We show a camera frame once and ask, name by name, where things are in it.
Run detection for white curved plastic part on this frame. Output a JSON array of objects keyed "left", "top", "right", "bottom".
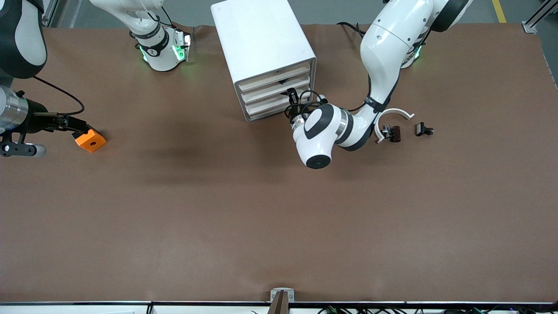
[{"left": 374, "top": 108, "right": 415, "bottom": 144}]

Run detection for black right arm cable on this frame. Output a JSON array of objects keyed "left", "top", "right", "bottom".
[{"left": 34, "top": 76, "right": 85, "bottom": 116}]

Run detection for aluminium profile with foot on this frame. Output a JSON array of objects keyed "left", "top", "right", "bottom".
[{"left": 522, "top": 0, "right": 558, "bottom": 34}]

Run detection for brown and metal small part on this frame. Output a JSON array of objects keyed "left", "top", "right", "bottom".
[{"left": 381, "top": 125, "right": 401, "bottom": 143}]

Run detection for tangled coloured cables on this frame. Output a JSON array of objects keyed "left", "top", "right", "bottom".
[{"left": 318, "top": 305, "right": 558, "bottom": 314}]

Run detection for white table edge rail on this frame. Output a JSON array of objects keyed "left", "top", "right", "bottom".
[{"left": 0, "top": 301, "right": 558, "bottom": 314}]

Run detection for black base cable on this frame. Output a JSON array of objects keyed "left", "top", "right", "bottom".
[{"left": 337, "top": 21, "right": 371, "bottom": 40}]

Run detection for aluminium frame profile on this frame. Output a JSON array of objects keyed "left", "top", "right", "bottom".
[{"left": 41, "top": 0, "right": 66, "bottom": 27}]

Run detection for white drawer cabinet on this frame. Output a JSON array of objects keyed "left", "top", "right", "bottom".
[{"left": 211, "top": 0, "right": 317, "bottom": 123}]

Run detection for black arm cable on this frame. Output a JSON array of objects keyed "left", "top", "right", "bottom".
[
  {"left": 284, "top": 74, "right": 371, "bottom": 122},
  {"left": 34, "top": 76, "right": 85, "bottom": 116}
]

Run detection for white drawer with black handle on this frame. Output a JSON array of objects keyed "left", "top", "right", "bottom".
[{"left": 240, "top": 74, "right": 312, "bottom": 104}]

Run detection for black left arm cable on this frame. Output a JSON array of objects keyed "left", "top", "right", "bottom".
[{"left": 284, "top": 74, "right": 371, "bottom": 122}]

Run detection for brown table cover sheet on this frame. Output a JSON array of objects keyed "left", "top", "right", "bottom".
[{"left": 0, "top": 23, "right": 558, "bottom": 304}]

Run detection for white plain drawer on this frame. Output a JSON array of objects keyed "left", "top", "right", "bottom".
[
  {"left": 243, "top": 94, "right": 293, "bottom": 119},
  {"left": 238, "top": 61, "right": 311, "bottom": 92}
]

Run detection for orange and black box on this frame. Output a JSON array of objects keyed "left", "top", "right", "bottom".
[{"left": 72, "top": 125, "right": 107, "bottom": 153}]

